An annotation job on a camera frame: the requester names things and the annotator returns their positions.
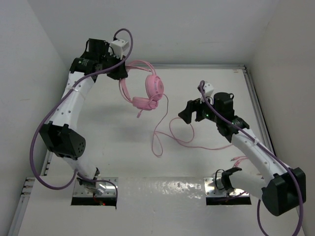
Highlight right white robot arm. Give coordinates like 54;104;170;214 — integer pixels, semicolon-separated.
178;92;306;216

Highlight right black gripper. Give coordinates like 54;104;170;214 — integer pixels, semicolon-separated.
179;92;221;124

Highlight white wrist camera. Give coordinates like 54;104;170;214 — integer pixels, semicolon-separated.
197;82;214;99
109;39;129;59

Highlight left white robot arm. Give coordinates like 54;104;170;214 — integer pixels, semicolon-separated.
34;37;132;179

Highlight pink headphones with cable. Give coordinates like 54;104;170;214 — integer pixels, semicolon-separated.
119;60;232;158

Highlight aluminium table frame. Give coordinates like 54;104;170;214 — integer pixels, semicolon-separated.
9;66;271;236

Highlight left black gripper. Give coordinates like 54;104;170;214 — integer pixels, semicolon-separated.
97;52;126;80

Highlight metal base plate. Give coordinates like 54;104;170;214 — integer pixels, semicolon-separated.
204;177;249;198
73;177;116;197

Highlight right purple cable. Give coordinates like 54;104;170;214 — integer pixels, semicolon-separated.
199;80;305;236

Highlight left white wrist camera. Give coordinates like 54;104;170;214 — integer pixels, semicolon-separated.
109;39;129;59

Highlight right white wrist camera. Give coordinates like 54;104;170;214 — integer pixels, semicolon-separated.
197;82;214;99

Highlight purple cable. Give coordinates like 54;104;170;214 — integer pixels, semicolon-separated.
199;80;305;236
30;29;135;195

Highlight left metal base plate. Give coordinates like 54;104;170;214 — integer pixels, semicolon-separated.
73;177;116;197

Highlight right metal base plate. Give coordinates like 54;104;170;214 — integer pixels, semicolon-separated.
204;177;249;198

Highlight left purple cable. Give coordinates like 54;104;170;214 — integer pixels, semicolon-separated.
30;29;135;195

